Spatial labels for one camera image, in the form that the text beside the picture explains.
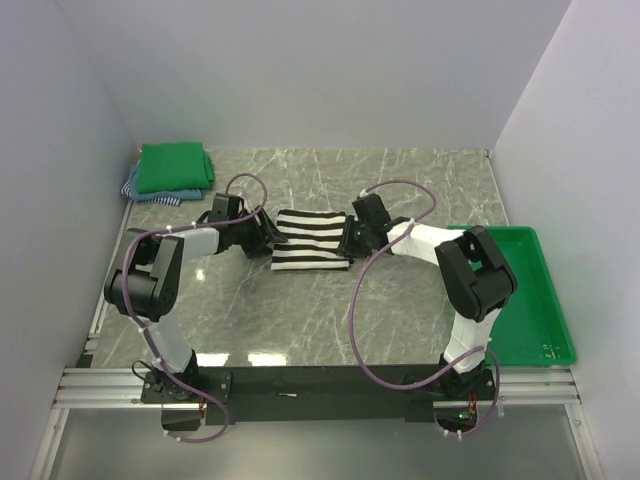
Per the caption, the green tank top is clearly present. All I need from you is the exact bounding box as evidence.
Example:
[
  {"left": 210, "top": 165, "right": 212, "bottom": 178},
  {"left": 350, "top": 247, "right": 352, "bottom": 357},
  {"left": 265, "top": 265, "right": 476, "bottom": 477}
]
[{"left": 136, "top": 142, "right": 215, "bottom": 194}]

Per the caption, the green plastic tray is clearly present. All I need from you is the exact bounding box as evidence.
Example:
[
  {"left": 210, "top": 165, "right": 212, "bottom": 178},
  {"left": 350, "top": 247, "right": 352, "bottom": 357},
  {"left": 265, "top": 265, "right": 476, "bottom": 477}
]
[{"left": 447, "top": 225, "right": 578, "bottom": 369}]

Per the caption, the blue white striped tank top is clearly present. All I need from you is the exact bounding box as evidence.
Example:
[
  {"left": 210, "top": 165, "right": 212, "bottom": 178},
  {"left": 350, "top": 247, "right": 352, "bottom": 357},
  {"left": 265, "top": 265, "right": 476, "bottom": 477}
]
[{"left": 120, "top": 182, "right": 182, "bottom": 207}]

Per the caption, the folded blue tank top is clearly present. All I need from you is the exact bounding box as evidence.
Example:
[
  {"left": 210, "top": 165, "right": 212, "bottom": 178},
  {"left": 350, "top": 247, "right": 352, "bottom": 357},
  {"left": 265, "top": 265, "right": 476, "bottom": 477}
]
[{"left": 121, "top": 164, "right": 205, "bottom": 207}]

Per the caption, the black white striped tank top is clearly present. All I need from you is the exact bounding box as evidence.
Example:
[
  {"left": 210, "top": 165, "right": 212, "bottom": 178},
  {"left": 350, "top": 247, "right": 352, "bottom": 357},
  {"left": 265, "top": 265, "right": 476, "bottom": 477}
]
[{"left": 270, "top": 209, "right": 350, "bottom": 272}]

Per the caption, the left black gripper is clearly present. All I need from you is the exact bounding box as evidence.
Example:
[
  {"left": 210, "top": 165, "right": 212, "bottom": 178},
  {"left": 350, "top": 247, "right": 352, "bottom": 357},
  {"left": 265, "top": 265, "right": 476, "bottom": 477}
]
[{"left": 230, "top": 206, "right": 287, "bottom": 259}]

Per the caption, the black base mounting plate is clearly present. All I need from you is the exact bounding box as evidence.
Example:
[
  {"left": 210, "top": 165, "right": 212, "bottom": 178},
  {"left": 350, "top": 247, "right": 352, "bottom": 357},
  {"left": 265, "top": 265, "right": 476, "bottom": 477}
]
[{"left": 139, "top": 363, "right": 499, "bottom": 426}]

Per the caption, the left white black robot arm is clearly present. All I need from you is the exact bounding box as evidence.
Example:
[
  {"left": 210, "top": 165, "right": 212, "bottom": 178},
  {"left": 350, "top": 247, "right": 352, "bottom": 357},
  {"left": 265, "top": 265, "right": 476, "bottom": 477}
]
[{"left": 104, "top": 194, "right": 287, "bottom": 402}]

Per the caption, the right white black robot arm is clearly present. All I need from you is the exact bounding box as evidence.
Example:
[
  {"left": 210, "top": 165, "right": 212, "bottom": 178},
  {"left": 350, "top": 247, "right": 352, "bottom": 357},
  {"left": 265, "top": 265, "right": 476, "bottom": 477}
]
[{"left": 338, "top": 193, "right": 518, "bottom": 399}]

